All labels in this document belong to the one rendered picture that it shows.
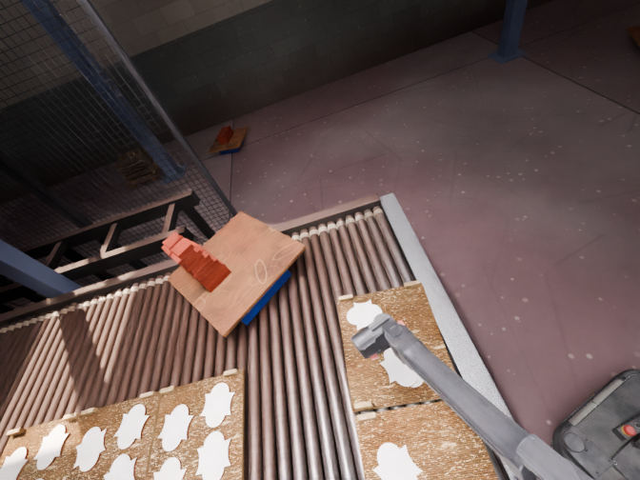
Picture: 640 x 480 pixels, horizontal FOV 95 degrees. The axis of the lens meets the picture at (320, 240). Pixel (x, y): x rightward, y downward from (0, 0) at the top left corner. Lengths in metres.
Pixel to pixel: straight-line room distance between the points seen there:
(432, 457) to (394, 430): 0.12
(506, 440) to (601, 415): 1.36
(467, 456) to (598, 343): 1.45
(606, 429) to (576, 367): 0.41
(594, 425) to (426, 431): 1.01
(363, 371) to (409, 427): 0.21
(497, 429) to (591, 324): 1.83
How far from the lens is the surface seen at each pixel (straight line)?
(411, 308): 1.20
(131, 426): 1.50
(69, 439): 1.71
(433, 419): 1.09
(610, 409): 1.99
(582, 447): 1.82
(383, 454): 1.08
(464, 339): 1.19
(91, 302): 2.10
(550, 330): 2.32
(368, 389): 1.12
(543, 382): 2.19
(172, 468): 1.34
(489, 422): 0.65
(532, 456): 0.59
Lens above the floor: 2.02
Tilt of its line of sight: 48 degrees down
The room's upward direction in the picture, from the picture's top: 23 degrees counter-clockwise
